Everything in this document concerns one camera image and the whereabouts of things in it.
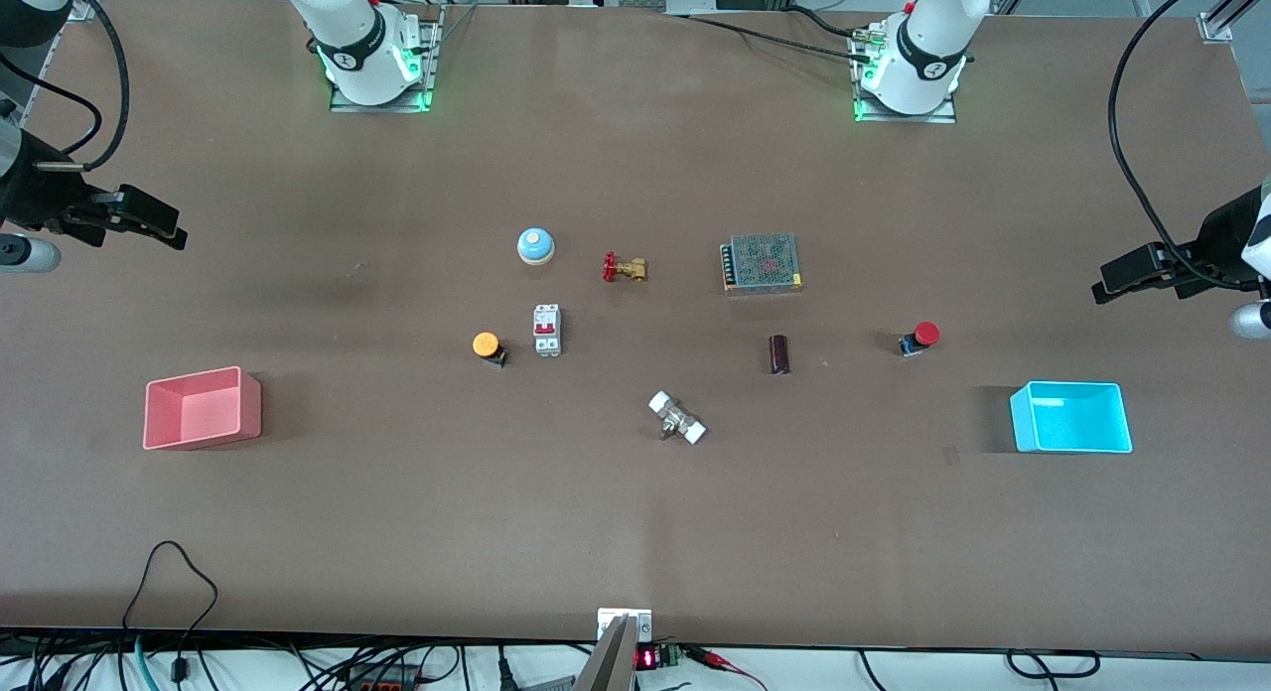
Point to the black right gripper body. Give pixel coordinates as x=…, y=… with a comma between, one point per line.
x=38, y=201

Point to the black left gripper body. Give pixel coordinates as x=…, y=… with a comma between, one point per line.
x=1223, y=236

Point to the red push button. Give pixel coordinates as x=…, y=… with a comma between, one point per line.
x=925, y=334

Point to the yellow push button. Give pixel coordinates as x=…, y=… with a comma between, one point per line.
x=486, y=345

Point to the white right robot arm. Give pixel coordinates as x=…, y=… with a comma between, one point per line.
x=353, y=36

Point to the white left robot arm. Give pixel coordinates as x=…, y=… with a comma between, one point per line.
x=928, y=46

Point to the cyan plastic bin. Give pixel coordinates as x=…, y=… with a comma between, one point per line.
x=1072, y=423

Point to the pink plastic bin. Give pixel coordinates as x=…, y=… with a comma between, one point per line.
x=199, y=413

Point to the dark red cylindrical capacitor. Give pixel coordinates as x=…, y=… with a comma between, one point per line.
x=779, y=354

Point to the metal mesh power supply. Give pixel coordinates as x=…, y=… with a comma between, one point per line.
x=763, y=263

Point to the blue round call bell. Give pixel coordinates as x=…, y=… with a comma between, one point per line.
x=535, y=245

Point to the white red circuit breaker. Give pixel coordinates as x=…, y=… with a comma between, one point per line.
x=547, y=330

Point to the white plastic pipe valve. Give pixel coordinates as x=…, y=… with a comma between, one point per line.
x=677, y=418

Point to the red alligator clip lead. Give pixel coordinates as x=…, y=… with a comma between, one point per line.
x=725, y=661

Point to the red digit display module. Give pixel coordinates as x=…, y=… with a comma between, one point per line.
x=655, y=657

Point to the grey aluminium bar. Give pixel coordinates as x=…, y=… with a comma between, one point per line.
x=608, y=661

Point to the aluminium corner bracket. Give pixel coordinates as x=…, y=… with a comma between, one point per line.
x=1216, y=28

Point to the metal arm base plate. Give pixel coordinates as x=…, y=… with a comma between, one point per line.
x=427, y=85
x=948, y=115

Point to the white metal edge bracket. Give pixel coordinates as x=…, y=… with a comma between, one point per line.
x=624, y=619

